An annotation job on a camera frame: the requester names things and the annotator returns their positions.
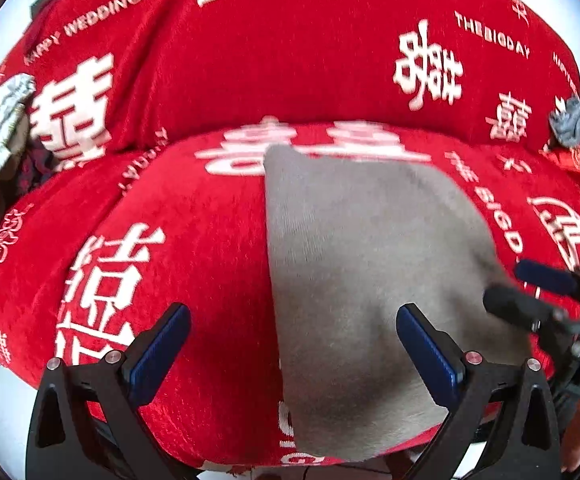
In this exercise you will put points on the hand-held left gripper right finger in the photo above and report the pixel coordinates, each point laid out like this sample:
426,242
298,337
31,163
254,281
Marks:
427,360

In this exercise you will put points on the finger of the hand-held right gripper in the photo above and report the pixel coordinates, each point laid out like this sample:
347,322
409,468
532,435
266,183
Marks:
515,305
545,275

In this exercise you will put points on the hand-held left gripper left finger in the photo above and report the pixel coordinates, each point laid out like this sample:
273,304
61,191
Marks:
162,355

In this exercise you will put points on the grey knit sweater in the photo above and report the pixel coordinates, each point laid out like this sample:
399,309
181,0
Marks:
370,260

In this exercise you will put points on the dark patterned cloth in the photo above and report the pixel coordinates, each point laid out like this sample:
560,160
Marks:
34,170

